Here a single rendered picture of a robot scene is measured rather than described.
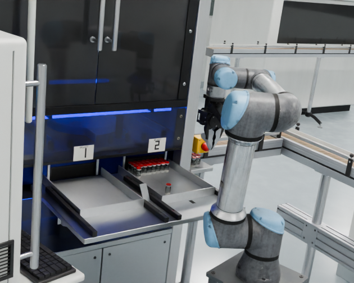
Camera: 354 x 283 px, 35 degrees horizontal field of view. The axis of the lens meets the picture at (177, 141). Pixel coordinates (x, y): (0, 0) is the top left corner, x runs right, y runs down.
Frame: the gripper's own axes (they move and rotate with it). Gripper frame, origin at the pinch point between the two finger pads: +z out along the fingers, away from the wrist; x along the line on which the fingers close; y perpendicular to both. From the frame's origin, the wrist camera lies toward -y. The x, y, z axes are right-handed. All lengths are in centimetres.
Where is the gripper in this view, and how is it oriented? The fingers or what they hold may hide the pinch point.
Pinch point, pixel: (212, 147)
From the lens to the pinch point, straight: 221.5
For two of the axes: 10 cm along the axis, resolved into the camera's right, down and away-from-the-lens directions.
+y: -5.7, -3.1, 7.6
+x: -8.2, 0.9, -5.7
